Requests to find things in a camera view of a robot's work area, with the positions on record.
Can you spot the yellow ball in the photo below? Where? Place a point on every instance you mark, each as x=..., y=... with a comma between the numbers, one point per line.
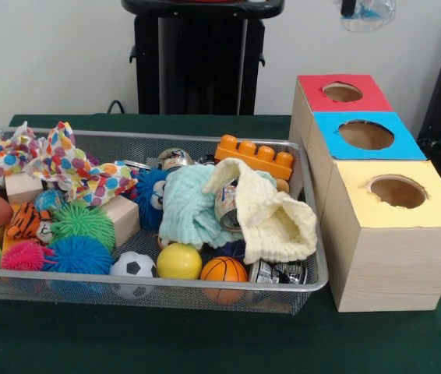
x=180, y=261

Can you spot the mint green cloth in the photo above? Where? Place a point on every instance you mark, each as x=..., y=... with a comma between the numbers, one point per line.
x=193, y=206

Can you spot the polka dot cloth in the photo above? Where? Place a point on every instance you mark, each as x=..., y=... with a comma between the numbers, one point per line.
x=68, y=167

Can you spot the clear mesh bin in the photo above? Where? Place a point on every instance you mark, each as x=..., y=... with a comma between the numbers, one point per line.
x=267, y=300

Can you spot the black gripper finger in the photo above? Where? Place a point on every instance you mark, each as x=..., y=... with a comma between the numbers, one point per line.
x=349, y=7

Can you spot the cream yellow cloth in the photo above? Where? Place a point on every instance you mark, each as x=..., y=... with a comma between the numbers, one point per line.
x=279, y=226

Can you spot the green spiky ball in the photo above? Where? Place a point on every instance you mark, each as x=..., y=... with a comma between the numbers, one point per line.
x=84, y=224

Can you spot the small orange basketball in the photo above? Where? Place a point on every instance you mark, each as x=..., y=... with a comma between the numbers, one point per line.
x=224, y=270

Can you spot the blue spiky ball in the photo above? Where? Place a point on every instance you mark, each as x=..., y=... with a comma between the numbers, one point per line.
x=79, y=255

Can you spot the clear plastic packet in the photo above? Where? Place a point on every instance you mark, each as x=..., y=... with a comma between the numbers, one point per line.
x=375, y=15

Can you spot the wooden box with three holes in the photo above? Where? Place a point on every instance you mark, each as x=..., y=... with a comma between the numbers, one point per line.
x=392, y=249

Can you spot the silver can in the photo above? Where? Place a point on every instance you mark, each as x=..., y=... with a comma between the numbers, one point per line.
x=227, y=206

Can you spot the pink spiky ball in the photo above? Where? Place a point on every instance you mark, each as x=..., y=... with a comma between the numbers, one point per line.
x=24, y=255

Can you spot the small soccer ball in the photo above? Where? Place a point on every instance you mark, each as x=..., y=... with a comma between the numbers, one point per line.
x=135, y=267

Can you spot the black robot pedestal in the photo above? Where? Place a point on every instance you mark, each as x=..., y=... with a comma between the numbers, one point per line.
x=197, y=62

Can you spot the orange rubber toy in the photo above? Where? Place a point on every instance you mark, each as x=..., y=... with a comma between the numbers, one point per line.
x=259, y=158

